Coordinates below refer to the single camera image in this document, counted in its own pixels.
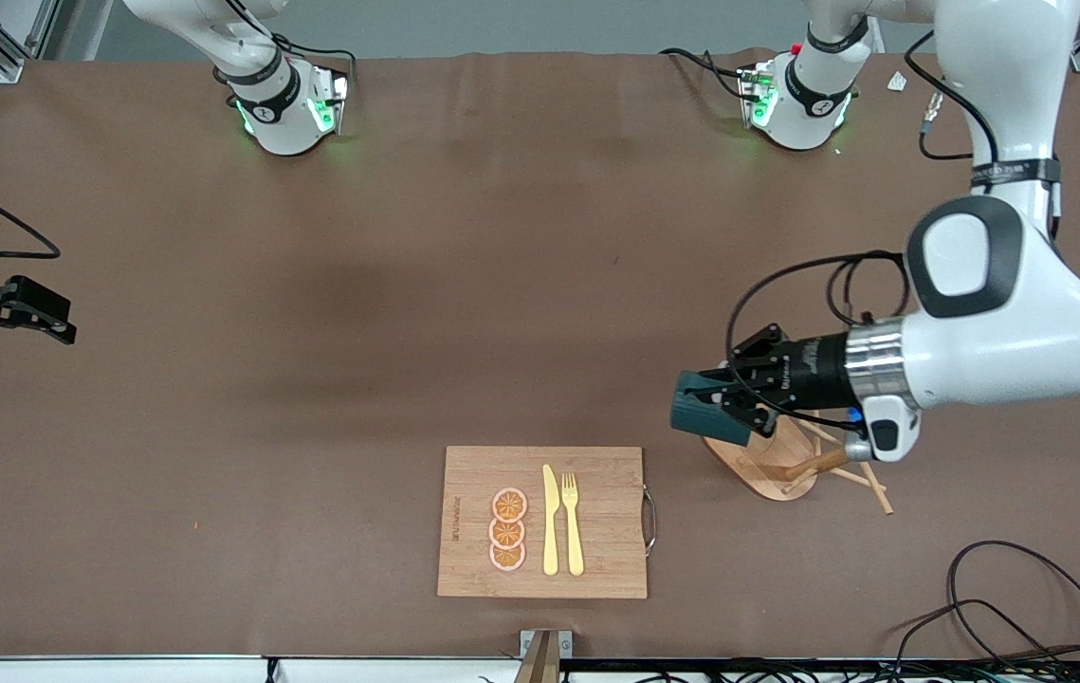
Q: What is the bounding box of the large black looped cable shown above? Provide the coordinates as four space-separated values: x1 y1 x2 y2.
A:
947 540 1080 683

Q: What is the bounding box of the silver table edge rail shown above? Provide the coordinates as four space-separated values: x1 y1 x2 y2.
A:
0 653 265 662

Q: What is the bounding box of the metal bracket with wooden post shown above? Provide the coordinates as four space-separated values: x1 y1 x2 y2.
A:
513 629 574 683

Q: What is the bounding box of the wooden mug rack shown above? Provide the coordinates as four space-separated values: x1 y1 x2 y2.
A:
703 413 894 516

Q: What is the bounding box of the black cable bundle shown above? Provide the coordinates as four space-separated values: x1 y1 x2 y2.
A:
558 659 1080 683

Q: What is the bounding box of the small black looped cable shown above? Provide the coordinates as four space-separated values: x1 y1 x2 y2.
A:
895 597 1062 683

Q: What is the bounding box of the yellow toy knife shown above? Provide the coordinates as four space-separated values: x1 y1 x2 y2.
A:
542 464 561 577

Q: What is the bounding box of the teal ceramic mug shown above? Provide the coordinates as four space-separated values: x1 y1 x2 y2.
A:
670 372 759 447

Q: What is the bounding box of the bamboo cutting board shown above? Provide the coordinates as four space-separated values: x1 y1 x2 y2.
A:
437 446 650 600

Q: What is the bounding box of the yellow toy fork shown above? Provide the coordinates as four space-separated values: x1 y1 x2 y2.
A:
561 472 586 577

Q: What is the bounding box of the black cable with silver connector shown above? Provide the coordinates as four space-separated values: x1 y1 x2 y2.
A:
905 30 1000 162

